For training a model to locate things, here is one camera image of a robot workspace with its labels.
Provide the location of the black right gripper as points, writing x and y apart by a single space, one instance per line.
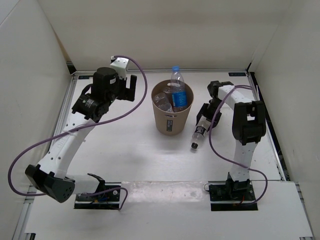
203 112

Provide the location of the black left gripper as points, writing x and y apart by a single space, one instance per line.
128 94

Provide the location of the clear bottle black label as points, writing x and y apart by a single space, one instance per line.
199 134

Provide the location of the clear bottle blue orange label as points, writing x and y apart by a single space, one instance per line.
163 100

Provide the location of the clear bottle blue cap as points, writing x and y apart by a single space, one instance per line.
178 91

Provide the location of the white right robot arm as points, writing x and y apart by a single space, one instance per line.
248 127

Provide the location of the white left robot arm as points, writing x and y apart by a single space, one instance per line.
50 174

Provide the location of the beige round waste bin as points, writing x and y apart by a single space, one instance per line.
170 123

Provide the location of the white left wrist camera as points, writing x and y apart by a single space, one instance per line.
120 65

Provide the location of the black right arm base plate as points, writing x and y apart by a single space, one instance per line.
223 201

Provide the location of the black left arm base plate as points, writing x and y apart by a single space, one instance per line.
105 201

